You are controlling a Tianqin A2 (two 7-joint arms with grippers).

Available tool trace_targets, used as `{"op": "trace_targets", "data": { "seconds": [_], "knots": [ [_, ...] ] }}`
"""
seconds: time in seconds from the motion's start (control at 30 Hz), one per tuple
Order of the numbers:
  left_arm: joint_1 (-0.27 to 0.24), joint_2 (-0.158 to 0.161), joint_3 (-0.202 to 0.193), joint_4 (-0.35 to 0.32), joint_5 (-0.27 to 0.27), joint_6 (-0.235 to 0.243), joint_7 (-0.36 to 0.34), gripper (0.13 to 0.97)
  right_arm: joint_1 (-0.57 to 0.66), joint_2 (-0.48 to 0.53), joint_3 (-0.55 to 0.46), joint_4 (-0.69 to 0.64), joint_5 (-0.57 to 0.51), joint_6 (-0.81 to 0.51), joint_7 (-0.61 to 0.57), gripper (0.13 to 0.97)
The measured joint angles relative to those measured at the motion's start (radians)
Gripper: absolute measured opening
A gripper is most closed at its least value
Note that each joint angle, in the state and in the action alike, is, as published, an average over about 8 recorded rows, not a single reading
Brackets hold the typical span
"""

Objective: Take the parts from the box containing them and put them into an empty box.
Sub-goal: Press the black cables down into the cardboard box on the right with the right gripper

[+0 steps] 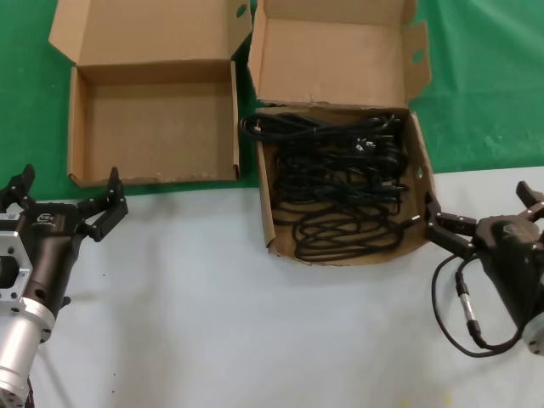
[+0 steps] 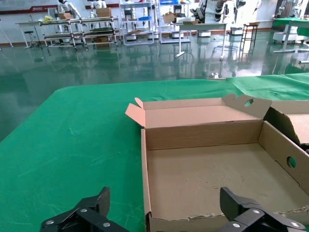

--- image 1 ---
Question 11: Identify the black cable with silver connector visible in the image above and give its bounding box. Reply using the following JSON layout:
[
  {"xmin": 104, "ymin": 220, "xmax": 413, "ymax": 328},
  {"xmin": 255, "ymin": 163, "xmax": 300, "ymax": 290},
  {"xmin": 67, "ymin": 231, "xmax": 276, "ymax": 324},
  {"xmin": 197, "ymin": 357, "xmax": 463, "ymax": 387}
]
[{"xmin": 431, "ymin": 253, "xmax": 524, "ymax": 358}]

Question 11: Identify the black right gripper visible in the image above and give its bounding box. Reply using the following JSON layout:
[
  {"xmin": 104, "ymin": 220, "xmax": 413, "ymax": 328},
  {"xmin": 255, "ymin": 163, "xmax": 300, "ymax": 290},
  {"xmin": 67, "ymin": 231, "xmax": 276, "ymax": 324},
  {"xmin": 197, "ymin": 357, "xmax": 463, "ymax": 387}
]
[{"xmin": 423, "ymin": 180, "xmax": 544, "ymax": 328}]

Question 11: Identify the tied black cable bundle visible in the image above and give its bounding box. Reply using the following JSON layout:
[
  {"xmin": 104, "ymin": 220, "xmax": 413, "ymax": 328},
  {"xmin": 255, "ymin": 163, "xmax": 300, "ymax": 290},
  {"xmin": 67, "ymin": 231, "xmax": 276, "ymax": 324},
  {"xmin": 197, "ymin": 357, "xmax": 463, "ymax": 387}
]
[
  {"xmin": 297, "ymin": 110, "xmax": 405, "ymax": 148},
  {"xmin": 274, "ymin": 146, "xmax": 411, "ymax": 204}
]

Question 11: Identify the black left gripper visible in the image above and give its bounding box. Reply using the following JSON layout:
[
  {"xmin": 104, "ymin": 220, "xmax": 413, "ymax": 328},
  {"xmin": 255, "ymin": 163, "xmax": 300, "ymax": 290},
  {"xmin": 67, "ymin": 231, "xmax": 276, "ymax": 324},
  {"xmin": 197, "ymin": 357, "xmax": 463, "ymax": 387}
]
[{"xmin": 0, "ymin": 164, "xmax": 129, "ymax": 318}]

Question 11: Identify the shallow open cardboard box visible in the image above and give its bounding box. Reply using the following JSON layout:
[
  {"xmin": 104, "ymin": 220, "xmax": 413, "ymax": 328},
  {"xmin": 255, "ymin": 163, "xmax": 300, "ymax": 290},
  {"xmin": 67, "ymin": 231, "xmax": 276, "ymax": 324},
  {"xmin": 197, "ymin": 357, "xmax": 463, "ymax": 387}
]
[{"xmin": 48, "ymin": 0, "xmax": 252, "ymax": 188}]

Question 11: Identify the torn open cardboard box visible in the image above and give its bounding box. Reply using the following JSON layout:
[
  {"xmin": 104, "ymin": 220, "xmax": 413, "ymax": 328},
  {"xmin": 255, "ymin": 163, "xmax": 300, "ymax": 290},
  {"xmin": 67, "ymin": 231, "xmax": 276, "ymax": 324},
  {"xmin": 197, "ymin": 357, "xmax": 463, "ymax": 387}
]
[{"xmin": 247, "ymin": 0, "xmax": 439, "ymax": 268}]

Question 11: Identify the green cloth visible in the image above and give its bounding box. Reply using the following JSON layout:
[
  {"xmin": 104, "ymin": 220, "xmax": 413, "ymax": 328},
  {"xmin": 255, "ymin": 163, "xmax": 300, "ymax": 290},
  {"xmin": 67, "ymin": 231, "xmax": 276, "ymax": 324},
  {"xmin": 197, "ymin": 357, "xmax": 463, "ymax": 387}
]
[{"xmin": 0, "ymin": 0, "xmax": 544, "ymax": 203}]

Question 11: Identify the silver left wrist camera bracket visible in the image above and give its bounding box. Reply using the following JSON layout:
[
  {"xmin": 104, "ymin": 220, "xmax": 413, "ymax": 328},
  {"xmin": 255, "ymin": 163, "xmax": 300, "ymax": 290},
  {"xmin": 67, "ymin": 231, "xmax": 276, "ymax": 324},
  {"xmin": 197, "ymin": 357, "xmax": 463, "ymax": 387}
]
[{"xmin": 0, "ymin": 216, "xmax": 35, "ymax": 316}]

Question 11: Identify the loose black cable coil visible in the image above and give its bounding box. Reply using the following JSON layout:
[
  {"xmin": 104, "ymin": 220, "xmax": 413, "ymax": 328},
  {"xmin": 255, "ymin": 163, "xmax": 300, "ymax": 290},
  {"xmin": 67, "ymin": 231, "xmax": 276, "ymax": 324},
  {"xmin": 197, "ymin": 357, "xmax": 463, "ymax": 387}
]
[{"xmin": 271, "ymin": 198, "xmax": 422, "ymax": 263}]

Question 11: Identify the black power cable with plug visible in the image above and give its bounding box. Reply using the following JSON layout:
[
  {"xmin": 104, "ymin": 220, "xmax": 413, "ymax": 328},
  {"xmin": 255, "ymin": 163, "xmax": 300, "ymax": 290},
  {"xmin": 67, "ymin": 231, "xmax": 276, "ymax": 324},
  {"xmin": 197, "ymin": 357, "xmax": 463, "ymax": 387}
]
[{"xmin": 240, "ymin": 112, "xmax": 369, "ymax": 154}]

